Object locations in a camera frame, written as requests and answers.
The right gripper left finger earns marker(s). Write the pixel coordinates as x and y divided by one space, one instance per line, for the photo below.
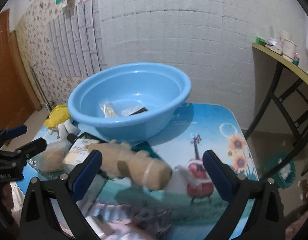
38 218

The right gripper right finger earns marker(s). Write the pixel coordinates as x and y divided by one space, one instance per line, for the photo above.
266 220

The clear box of toothpicks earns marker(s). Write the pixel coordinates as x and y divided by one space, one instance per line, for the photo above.
51 159

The white tissue pack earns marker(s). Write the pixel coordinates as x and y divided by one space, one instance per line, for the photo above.
77 153

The beige plush toy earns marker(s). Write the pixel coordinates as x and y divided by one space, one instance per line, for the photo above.
119 161

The bag of cotton swabs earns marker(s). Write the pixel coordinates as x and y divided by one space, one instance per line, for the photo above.
107 110

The dark teal packet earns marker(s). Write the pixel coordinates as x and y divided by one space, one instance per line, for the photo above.
145 146

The black bottle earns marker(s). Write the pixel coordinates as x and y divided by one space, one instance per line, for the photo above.
71 138

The green trash bag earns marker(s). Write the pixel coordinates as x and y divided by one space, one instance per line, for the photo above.
285 177

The brown wooden door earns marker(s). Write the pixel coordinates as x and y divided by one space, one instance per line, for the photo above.
18 99

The blue plastic basin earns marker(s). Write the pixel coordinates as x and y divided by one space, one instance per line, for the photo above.
143 95

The white paper cup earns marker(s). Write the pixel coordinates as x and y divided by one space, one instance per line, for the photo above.
289 49

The green small box on table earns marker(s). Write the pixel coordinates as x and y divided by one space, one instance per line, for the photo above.
260 41

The dustpan with handle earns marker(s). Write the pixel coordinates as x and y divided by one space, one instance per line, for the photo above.
42 94

